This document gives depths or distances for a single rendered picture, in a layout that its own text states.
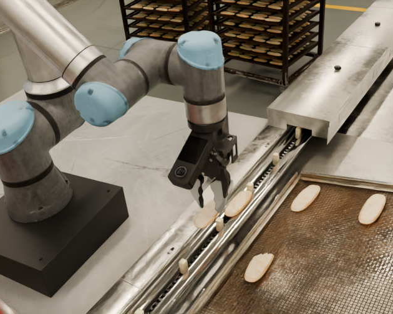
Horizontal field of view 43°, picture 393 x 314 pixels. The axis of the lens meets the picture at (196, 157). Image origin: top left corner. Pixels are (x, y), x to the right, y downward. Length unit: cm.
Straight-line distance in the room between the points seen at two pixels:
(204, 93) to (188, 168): 13
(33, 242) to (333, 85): 93
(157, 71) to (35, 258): 45
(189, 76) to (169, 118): 74
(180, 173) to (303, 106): 60
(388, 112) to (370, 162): 28
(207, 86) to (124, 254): 45
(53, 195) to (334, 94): 81
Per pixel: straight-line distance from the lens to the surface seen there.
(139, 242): 114
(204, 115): 87
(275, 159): 128
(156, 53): 88
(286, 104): 140
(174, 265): 103
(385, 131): 150
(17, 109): 109
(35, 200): 113
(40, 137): 109
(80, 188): 119
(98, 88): 79
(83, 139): 154
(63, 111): 113
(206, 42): 83
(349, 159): 136
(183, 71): 85
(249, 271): 93
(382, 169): 134
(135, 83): 83
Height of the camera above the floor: 159
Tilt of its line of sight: 34 degrees down
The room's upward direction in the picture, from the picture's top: 6 degrees counter-clockwise
